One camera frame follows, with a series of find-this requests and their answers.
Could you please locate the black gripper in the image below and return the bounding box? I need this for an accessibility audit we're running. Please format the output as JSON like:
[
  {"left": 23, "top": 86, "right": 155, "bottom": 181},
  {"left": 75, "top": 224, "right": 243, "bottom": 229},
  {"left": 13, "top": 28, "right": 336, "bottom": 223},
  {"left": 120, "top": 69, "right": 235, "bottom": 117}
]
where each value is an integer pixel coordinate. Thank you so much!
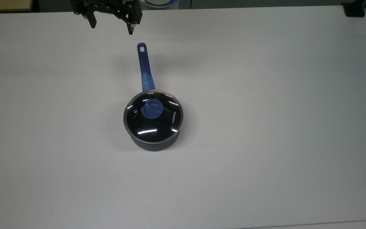
[{"left": 70, "top": 0, "right": 143, "bottom": 36}]

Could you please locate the glass lid with blue knob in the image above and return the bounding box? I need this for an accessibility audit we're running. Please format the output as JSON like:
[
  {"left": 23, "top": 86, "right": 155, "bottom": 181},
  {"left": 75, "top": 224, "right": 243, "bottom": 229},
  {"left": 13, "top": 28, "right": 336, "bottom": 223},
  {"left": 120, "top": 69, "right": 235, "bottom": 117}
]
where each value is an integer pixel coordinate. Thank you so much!
[{"left": 123, "top": 90, "right": 184, "bottom": 142}]

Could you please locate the light wooden board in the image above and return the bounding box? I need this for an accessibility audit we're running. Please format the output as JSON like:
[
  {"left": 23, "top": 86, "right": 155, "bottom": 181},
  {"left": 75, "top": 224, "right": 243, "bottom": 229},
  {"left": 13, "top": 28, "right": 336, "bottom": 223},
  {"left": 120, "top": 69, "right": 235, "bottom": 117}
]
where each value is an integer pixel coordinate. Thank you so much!
[{"left": 0, "top": 0, "right": 33, "bottom": 12}]

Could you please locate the black table clamp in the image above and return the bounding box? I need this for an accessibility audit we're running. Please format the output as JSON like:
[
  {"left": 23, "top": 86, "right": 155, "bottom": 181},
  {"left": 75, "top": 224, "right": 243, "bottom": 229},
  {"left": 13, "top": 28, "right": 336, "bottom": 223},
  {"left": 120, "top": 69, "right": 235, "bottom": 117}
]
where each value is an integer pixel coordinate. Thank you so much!
[{"left": 342, "top": 3, "right": 366, "bottom": 18}]

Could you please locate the dark saucepan with blue handle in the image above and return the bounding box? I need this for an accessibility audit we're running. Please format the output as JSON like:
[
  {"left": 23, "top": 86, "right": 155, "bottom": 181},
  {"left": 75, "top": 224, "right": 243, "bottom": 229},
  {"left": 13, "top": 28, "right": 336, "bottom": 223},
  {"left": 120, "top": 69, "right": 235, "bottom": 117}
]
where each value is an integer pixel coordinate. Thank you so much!
[{"left": 123, "top": 42, "right": 184, "bottom": 152}]

